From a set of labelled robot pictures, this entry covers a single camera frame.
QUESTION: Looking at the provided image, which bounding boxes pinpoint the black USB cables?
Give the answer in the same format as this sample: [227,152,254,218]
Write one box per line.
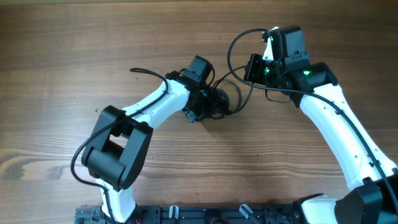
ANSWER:
[201,65,254,121]

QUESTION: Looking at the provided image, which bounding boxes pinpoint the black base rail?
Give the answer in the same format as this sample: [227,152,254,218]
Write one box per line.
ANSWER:
[74,203,299,224]

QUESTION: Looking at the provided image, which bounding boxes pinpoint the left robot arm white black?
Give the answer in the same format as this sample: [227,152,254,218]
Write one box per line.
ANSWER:
[81,55,215,223]

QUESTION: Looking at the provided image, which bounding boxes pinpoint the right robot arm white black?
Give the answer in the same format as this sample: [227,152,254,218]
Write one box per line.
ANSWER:
[244,26,397,223]

